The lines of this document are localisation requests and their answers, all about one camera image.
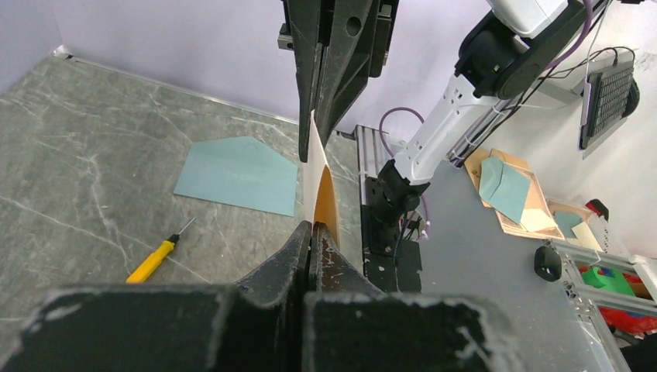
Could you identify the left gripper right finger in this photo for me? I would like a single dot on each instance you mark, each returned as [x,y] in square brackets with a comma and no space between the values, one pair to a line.
[350,325]

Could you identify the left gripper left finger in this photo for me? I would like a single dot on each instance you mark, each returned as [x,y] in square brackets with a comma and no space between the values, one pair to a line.
[251,325]

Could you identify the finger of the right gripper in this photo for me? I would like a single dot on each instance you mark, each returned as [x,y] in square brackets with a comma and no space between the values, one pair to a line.
[356,39]
[308,27]

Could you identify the light blue envelope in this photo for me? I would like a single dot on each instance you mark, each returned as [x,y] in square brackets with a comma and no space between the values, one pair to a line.
[239,171]

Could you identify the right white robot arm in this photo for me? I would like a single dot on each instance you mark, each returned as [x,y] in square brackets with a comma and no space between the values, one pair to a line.
[500,58]

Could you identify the black computer mouse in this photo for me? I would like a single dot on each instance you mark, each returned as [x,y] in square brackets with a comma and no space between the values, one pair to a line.
[548,264]

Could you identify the stack of spare envelopes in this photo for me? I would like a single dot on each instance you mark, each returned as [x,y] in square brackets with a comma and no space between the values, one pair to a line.
[506,184]

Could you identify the black keyboard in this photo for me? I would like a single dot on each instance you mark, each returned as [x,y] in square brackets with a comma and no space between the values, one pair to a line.
[610,94]

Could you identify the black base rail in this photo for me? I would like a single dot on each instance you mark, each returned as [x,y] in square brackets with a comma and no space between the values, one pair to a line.
[391,260]

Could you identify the yellow handled screwdriver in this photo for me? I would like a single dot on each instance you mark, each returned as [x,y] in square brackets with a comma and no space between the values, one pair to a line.
[156,258]

